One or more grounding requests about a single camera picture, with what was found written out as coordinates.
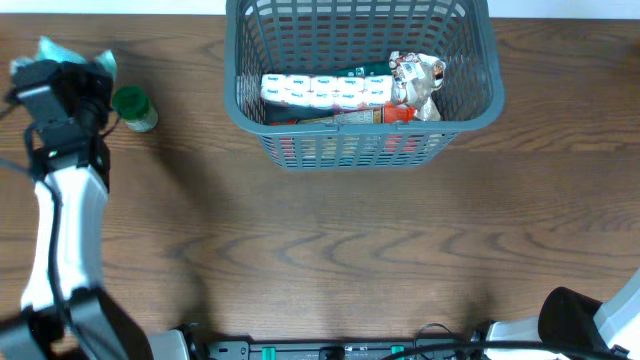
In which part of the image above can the mint green snack packet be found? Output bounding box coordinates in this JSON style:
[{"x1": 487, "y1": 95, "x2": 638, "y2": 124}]
[{"x1": 9, "y1": 36, "x2": 118, "y2": 80}]

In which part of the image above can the green lidded jar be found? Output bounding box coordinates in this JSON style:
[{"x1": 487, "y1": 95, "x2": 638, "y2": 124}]
[{"x1": 112, "y1": 86, "x2": 159, "y2": 132}]

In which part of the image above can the green Nescafe coffee bag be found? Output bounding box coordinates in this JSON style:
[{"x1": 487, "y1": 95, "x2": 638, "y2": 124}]
[{"x1": 261, "y1": 62, "x2": 391, "y2": 125}]

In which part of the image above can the multipack of small cartons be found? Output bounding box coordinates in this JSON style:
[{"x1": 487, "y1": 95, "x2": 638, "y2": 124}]
[{"x1": 260, "y1": 74, "x2": 395, "y2": 111}]

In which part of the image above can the orange spaghetti packet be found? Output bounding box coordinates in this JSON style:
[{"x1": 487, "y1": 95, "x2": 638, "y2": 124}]
[{"x1": 275, "y1": 103, "x2": 417, "y2": 125}]

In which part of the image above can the beige brown snack bag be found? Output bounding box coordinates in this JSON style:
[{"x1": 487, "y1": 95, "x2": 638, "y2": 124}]
[{"x1": 389, "y1": 51, "x2": 447, "y2": 121}]

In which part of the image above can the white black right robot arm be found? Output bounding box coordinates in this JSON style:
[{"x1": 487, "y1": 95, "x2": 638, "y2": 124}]
[{"x1": 472, "y1": 273, "x2": 639, "y2": 359}]

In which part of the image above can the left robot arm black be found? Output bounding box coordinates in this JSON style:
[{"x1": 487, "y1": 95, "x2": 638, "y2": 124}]
[{"x1": 1, "y1": 60, "x2": 191, "y2": 359}]

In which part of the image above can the grey plastic basket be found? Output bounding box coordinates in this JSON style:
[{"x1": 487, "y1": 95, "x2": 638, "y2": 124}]
[{"x1": 224, "y1": 0, "x2": 505, "y2": 171}]

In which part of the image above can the black cable left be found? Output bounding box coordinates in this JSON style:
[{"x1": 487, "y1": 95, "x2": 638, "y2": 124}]
[{"x1": 0, "y1": 89, "x2": 71, "y2": 321}]

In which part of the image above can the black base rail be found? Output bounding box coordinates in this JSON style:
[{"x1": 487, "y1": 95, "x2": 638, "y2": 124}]
[{"x1": 208, "y1": 336, "x2": 461, "y2": 360}]

